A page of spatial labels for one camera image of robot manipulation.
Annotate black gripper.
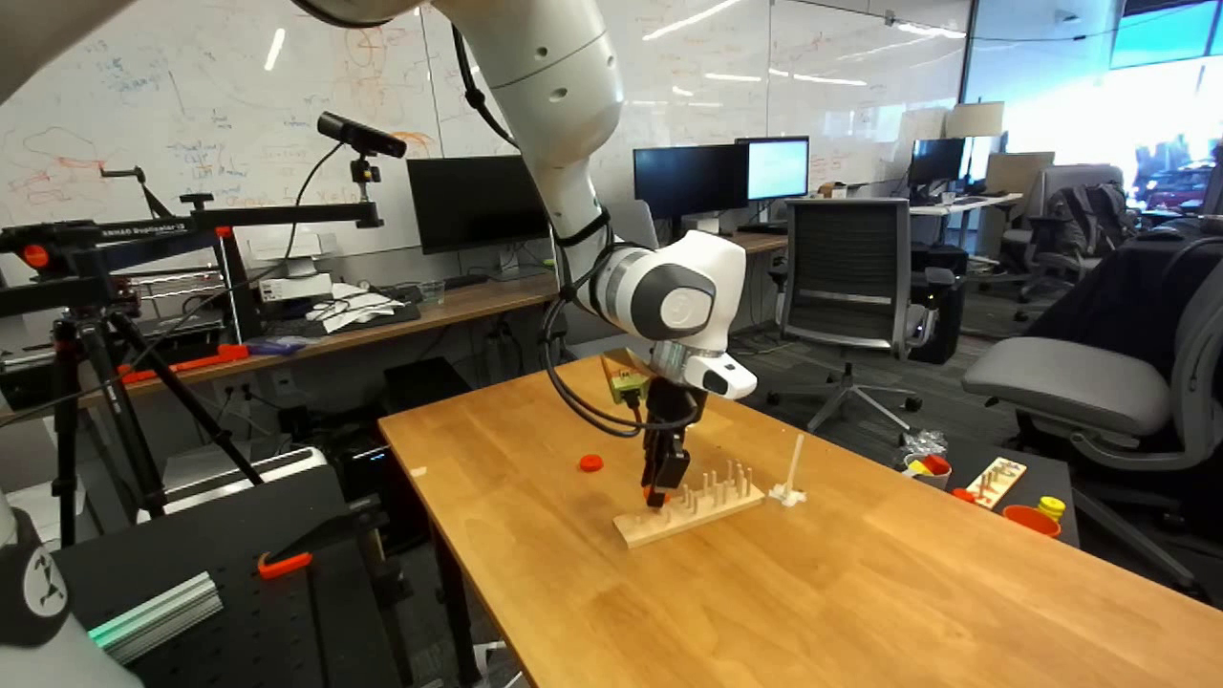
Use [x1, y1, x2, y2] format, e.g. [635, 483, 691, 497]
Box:
[639, 377, 706, 511]

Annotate wooden peg stand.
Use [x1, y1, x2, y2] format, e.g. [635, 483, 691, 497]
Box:
[610, 461, 770, 550]

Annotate clear plastic peg stand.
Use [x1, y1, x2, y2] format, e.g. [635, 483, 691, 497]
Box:
[766, 429, 813, 511]

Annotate clear plastic bag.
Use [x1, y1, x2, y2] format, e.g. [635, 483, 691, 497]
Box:
[893, 423, 953, 467]

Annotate black mesh office chair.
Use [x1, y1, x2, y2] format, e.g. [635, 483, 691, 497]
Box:
[760, 193, 926, 437]

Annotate red measuring cup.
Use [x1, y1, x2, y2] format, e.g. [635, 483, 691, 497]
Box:
[905, 452, 956, 489]

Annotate long wooden desk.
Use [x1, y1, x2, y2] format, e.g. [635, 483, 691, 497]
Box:
[73, 226, 794, 396]

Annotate dark computer monitor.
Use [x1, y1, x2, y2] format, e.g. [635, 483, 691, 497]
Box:
[632, 140, 751, 223]

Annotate lit screen monitor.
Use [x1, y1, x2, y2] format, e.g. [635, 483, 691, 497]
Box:
[737, 133, 813, 206]

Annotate large black monitor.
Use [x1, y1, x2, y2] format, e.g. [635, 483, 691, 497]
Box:
[405, 147, 554, 257]

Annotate white papers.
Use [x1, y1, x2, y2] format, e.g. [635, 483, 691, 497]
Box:
[260, 270, 413, 337]

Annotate orange plastic cup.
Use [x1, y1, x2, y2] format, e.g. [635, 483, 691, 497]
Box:
[998, 502, 1061, 542]

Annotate black storage crate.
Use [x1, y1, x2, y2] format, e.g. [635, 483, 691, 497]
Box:
[875, 437, 1087, 550]

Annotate small distant monitor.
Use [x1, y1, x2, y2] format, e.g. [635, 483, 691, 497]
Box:
[905, 133, 972, 193]

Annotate grey office chair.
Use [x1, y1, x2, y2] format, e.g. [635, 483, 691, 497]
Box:
[960, 232, 1223, 602]

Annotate black cart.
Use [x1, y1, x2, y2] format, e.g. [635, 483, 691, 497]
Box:
[50, 461, 491, 688]

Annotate distant black office chair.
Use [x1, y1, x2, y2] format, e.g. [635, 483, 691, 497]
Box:
[998, 163, 1138, 303]

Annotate orange bar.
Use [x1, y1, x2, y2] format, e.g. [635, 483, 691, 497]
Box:
[112, 340, 260, 390]

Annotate grey metal tube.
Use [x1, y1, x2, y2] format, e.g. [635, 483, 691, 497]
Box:
[82, 569, 226, 669]

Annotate yellow-green wrist camera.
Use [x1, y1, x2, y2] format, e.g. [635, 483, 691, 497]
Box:
[602, 355, 654, 414]

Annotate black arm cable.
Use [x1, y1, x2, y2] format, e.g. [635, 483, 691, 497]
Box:
[538, 298, 654, 444]

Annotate black clamp orange handle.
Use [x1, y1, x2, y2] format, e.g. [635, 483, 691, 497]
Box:
[251, 493, 395, 587]

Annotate silver metal rail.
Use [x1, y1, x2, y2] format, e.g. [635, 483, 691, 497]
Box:
[163, 444, 334, 518]

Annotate black stereo camera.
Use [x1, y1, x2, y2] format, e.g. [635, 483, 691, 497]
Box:
[314, 108, 413, 163]

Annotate black camera tripod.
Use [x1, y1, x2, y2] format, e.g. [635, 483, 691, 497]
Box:
[0, 262, 267, 550]

